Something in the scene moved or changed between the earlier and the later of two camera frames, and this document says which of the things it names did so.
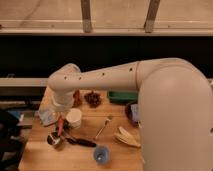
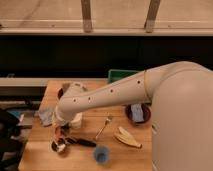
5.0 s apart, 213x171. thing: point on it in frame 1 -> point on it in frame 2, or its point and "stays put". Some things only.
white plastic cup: [74, 117] stays put
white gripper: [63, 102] -> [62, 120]
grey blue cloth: [47, 117] stays put
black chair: [11, 140] stays put
